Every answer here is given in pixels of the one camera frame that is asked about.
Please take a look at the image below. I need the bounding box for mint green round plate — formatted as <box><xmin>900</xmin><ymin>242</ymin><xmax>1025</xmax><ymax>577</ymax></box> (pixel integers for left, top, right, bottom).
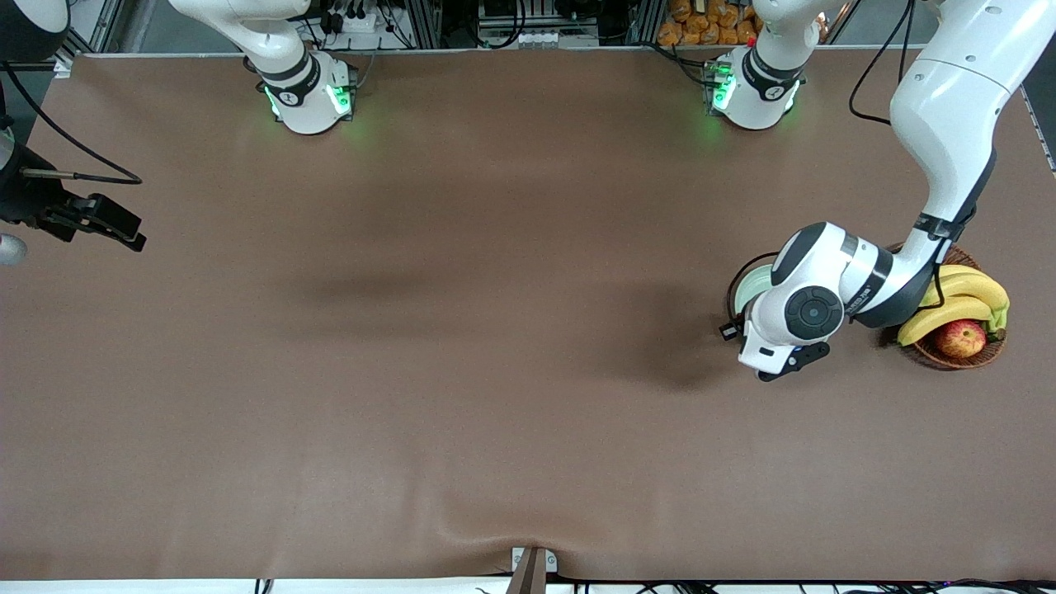
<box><xmin>733</xmin><ymin>262</ymin><xmax>776</xmax><ymax>310</ymax></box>

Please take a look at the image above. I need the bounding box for brown wicker basket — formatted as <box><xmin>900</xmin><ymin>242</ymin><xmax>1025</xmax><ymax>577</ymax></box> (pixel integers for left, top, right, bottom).
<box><xmin>887</xmin><ymin>242</ymin><xmax>1008</xmax><ymax>370</ymax></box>

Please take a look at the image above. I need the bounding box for red yellow apple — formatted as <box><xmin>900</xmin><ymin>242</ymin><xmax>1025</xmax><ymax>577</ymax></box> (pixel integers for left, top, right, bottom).
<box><xmin>935</xmin><ymin>319</ymin><xmax>988</xmax><ymax>359</ymax></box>

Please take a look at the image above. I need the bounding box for orange bread rolls pile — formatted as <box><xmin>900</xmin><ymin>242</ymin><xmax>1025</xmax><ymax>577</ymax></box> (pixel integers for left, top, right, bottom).
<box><xmin>658</xmin><ymin>0</ymin><xmax>764</xmax><ymax>47</ymax></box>

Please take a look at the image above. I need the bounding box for white power strip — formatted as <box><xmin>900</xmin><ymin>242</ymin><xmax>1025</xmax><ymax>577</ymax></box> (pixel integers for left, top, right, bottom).
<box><xmin>318</xmin><ymin>7</ymin><xmax>382</xmax><ymax>35</ymax></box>

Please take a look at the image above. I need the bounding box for white terminal strip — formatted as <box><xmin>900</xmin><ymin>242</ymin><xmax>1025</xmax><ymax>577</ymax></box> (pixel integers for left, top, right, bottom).
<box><xmin>518</xmin><ymin>31</ymin><xmax>601</xmax><ymax>49</ymax></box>

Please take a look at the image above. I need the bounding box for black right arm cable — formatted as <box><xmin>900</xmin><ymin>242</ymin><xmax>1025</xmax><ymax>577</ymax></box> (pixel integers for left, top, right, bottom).
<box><xmin>0</xmin><ymin>62</ymin><xmax>143</xmax><ymax>184</ymax></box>

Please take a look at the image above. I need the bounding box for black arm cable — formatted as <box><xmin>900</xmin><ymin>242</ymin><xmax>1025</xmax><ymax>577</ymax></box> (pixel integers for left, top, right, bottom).
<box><xmin>0</xmin><ymin>62</ymin><xmax>143</xmax><ymax>184</ymax></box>
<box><xmin>724</xmin><ymin>0</ymin><xmax>950</xmax><ymax>331</ymax></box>

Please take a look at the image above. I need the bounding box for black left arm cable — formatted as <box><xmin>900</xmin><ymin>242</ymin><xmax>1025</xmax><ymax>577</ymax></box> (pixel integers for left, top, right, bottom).
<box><xmin>724</xmin><ymin>0</ymin><xmax>950</xmax><ymax>331</ymax></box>

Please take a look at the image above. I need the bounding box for grey metal mount bracket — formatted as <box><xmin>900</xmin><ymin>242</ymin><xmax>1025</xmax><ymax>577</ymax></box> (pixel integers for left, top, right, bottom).
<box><xmin>505</xmin><ymin>546</ymin><xmax>559</xmax><ymax>594</ymax></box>

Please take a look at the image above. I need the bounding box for aluminium frame post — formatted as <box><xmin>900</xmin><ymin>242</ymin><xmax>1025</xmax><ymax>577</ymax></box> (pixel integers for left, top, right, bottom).
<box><xmin>629</xmin><ymin>0</ymin><xmax>666</xmax><ymax>46</ymax></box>
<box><xmin>404</xmin><ymin>0</ymin><xmax>443</xmax><ymax>49</ymax></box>

